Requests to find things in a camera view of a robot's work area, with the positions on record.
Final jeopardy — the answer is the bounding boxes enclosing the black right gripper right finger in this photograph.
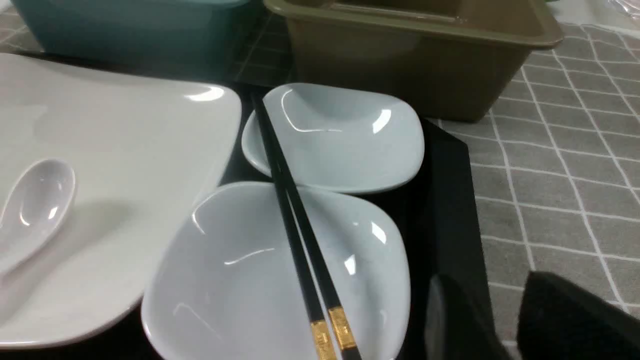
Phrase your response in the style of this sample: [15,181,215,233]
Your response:
[518,271,640,360]

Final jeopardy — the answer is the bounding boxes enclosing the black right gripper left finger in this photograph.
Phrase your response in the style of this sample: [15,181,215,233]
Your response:
[425,274,511,360]

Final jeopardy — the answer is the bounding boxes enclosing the black chopstick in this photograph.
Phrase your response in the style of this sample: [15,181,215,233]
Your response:
[268,114,362,360]
[250,92,338,360]

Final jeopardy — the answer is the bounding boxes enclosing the small white bowl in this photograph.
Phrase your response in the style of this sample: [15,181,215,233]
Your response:
[249,82,425,195]
[141,181,410,360]

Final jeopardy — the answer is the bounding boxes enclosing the large white square plate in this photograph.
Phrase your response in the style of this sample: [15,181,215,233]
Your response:
[0,53,242,351]

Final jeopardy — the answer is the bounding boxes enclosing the white ceramic soup spoon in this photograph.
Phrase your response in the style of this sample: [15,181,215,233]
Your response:
[0,158,78,275]

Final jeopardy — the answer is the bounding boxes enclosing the grey checked tablecloth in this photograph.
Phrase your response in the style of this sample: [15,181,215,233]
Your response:
[1,23,639,360]

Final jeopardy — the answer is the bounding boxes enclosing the brown plastic bin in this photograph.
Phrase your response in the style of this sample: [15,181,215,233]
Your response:
[263,0,563,122]

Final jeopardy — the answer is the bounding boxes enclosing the clear plastic bag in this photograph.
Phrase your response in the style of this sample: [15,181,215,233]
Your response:
[608,0,640,21]

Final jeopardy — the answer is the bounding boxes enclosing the teal plastic bin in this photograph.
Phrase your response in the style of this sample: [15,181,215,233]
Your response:
[12,0,265,75]

